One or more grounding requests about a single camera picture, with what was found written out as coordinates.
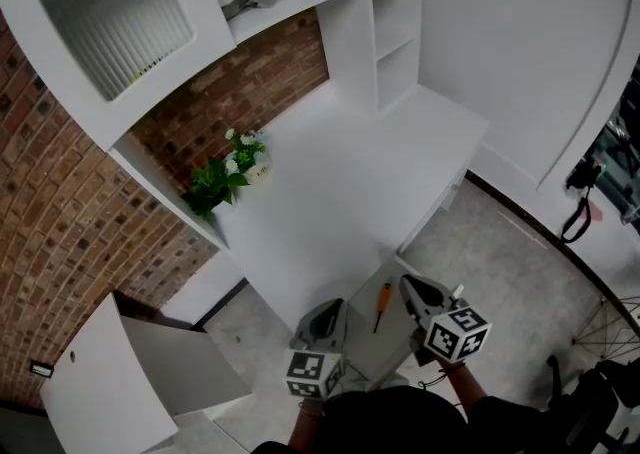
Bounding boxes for person's light trouser leg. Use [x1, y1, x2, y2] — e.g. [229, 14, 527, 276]
[372, 373, 412, 394]

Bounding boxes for person's right forearm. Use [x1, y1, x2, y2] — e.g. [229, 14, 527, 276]
[438, 364, 490, 426]

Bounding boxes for dark framed window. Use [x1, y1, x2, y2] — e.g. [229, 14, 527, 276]
[592, 66, 640, 243]

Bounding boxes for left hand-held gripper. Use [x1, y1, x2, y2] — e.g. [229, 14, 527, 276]
[284, 297, 350, 401]

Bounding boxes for white low cabinet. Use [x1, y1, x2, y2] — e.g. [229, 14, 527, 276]
[38, 291, 254, 454]

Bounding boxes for black bag with strap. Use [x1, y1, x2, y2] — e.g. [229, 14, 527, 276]
[559, 158, 606, 244]

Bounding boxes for white desk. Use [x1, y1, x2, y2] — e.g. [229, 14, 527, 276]
[159, 81, 491, 333]

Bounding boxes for ribbed glass cabinet door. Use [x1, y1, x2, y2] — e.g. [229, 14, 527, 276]
[0, 0, 237, 152]

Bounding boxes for person's left forearm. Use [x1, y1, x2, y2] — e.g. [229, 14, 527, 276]
[287, 396, 329, 454]

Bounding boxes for white wire-frame stool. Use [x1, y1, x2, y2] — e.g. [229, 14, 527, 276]
[571, 295, 640, 359]

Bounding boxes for white flowers in white pot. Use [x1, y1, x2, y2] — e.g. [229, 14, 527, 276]
[223, 128, 275, 187]

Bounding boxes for person's black top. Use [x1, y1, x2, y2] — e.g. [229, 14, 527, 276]
[252, 385, 556, 454]

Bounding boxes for black office chair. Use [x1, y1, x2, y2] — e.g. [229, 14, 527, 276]
[547, 354, 640, 454]

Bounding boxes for orange handle screwdriver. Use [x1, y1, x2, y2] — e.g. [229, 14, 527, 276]
[372, 282, 395, 334]

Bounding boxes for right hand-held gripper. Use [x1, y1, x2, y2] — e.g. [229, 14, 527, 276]
[398, 274, 494, 368]

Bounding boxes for green leafy potted plant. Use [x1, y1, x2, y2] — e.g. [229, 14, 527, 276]
[181, 156, 251, 221]

